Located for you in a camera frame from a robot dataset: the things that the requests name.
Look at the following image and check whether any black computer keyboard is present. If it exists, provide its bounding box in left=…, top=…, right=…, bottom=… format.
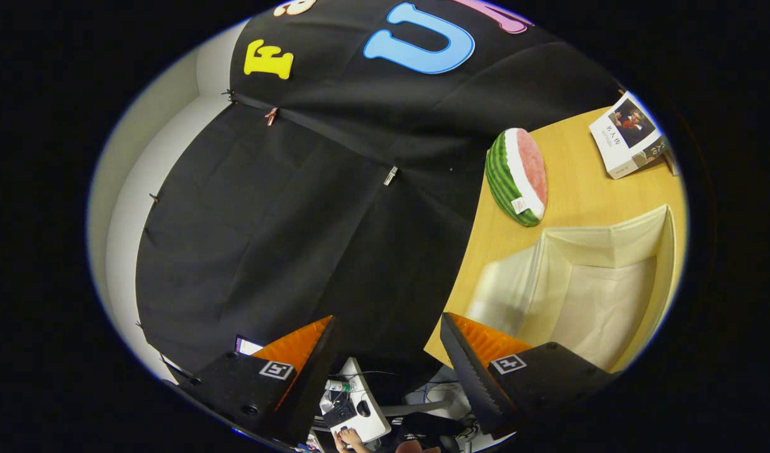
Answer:
left=323, top=400, right=359, bottom=429

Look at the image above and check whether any white office desk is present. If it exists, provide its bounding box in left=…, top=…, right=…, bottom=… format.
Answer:
left=318, top=357, right=393, bottom=445

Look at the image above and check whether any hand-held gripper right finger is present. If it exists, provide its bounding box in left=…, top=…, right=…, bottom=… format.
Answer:
left=440, top=311, right=619, bottom=442

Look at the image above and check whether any white cover book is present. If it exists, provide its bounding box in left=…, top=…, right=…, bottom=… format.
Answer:
left=589, top=91, right=670, bottom=181

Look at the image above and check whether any watermelon slice plush pillow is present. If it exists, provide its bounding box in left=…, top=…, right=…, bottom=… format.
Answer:
left=484, top=128, right=549, bottom=228

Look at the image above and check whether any cream fabric storage box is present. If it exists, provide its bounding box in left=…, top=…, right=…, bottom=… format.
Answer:
left=466, top=204, right=679, bottom=373

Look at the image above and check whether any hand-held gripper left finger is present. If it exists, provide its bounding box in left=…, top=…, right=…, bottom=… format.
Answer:
left=170, top=315, right=342, bottom=448

